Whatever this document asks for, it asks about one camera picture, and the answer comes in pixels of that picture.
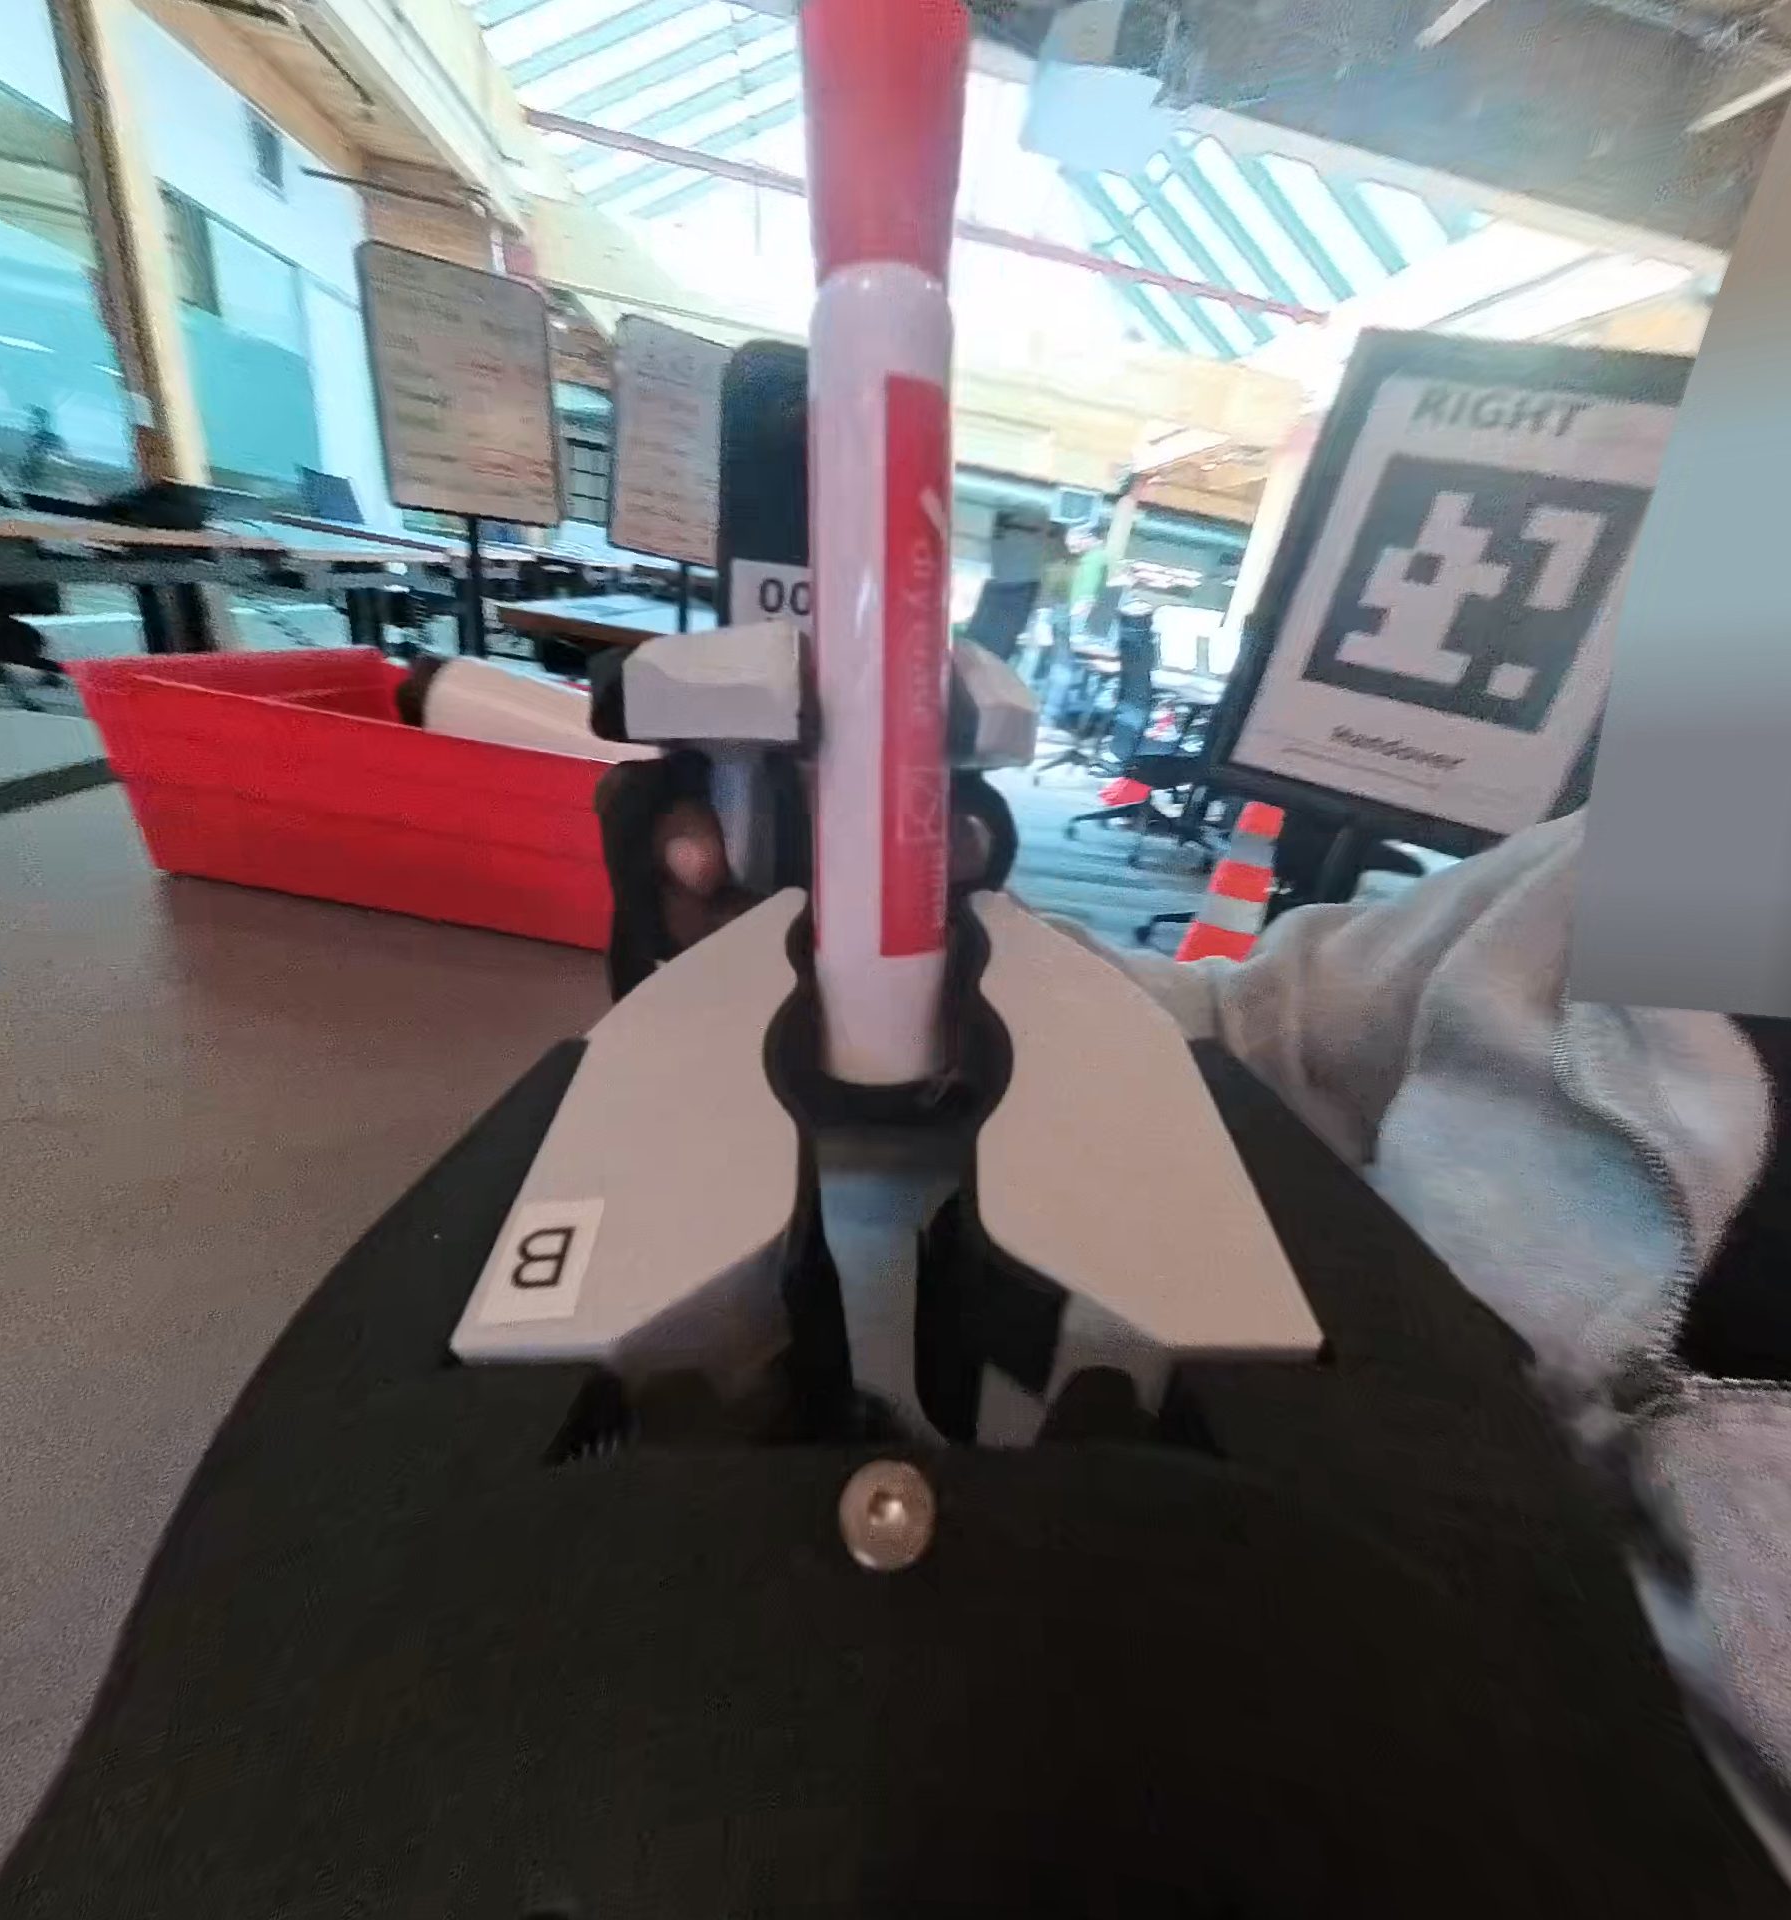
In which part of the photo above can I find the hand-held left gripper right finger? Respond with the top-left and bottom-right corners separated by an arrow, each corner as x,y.
910,894 -> 1325,1451

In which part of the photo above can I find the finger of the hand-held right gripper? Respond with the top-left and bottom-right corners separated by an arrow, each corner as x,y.
955,642 -> 1041,769
589,618 -> 820,891

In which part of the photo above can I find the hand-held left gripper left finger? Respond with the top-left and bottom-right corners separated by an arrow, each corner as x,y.
449,886 -> 858,1451

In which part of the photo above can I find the red whiteboard marker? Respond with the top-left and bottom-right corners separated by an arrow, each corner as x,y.
797,0 -> 976,1086

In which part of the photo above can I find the person's right hand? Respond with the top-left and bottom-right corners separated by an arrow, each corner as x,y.
654,798 -> 728,905

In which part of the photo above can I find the narrow signboard on stand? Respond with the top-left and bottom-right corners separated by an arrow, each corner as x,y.
606,311 -> 733,569

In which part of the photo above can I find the small background table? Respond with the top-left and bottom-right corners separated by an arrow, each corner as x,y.
498,593 -> 723,653

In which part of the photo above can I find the black office chair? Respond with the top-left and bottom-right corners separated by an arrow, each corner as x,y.
1067,601 -> 1229,878

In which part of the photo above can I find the white marker with black cap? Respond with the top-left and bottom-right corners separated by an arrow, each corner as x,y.
396,656 -> 613,747

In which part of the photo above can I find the orange traffic cone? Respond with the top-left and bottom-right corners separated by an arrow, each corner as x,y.
1175,798 -> 1288,966

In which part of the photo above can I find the large signboard on stand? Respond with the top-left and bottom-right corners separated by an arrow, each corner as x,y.
354,239 -> 563,663

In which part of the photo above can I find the red plastic bin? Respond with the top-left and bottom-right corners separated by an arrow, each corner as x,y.
66,647 -> 656,956

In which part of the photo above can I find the long background work table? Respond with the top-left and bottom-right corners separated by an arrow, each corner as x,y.
0,465 -> 453,663

